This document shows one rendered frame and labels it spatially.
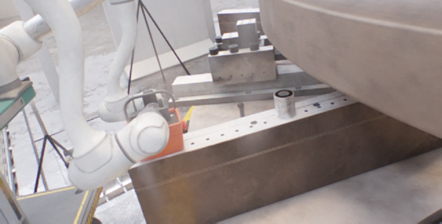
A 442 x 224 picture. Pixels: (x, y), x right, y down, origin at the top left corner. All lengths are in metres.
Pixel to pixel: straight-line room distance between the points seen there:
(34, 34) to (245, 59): 1.22
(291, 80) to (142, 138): 1.65
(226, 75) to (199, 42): 2.40
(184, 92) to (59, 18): 1.72
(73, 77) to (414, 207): 1.31
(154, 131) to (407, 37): 0.66
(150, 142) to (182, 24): 3.72
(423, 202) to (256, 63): 1.25
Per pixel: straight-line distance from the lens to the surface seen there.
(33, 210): 2.01
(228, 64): 2.29
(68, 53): 0.91
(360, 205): 1.55
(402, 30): 0.94
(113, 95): 1.61
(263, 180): 1.46
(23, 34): 1.78
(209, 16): 4.81
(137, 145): 0.90
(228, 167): 1.37
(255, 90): 2.43
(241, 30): 2.33
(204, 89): 2.48
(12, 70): 1.68
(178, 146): 1.28
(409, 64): 0.95
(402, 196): 1.62
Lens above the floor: 1.38
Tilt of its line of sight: 25 degrees down
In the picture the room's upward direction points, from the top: 10 degrees counter-clockwise
